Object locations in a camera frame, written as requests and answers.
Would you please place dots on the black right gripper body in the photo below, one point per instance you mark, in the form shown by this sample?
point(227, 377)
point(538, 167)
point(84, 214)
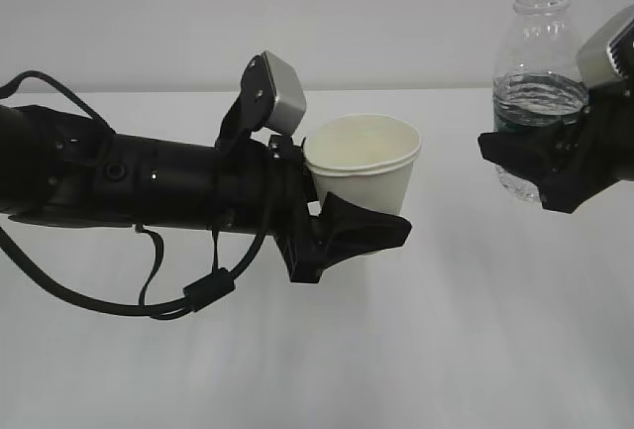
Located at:
point(595, 153)

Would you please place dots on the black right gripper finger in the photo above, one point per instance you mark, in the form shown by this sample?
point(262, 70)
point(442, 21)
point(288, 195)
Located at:
point(541, 155)

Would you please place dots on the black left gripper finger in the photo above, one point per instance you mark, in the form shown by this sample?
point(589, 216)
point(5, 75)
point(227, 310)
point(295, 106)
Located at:
point(344, 230)

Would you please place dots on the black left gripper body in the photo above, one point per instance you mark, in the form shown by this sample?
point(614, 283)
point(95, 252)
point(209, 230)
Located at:
point(282, 208)

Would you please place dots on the clear green-label water bottle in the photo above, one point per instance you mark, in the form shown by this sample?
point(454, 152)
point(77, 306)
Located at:
point(536, 81)

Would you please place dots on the white paper cup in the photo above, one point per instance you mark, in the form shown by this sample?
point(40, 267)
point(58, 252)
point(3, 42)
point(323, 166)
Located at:
point(359, 143)
point(380, 187)

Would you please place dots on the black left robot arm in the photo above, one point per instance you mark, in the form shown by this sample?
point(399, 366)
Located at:
point(64, 170)

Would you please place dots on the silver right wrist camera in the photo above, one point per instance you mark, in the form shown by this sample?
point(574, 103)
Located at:
point(607, 56)

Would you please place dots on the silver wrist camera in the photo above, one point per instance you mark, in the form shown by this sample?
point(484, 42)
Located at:
point(271, 96)
point(607, 56)

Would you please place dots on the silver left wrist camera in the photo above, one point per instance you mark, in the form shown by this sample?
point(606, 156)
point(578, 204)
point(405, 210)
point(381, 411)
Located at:
point(271, 96)

